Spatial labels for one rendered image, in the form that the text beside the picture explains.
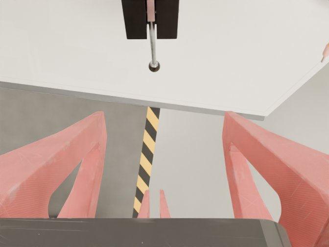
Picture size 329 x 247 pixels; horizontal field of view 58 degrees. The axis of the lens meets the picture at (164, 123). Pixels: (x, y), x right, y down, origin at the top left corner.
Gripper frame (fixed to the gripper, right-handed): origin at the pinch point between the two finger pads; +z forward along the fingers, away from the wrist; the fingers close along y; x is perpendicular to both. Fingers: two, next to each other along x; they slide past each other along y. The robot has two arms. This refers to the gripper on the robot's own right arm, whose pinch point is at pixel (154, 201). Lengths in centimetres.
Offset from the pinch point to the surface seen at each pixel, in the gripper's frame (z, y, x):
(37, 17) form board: 19.4, 13.1, -6.6
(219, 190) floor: 58, -31, 116
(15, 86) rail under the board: 21.8, 21.1, 6.3
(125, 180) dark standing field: 57, 16, 102
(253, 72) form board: 21.2, -14.4, 3.6
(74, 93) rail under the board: 22.1, 12.9, 8.4
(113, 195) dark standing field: 52, 22, 107
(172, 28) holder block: 9.3, -1.6, -11.7
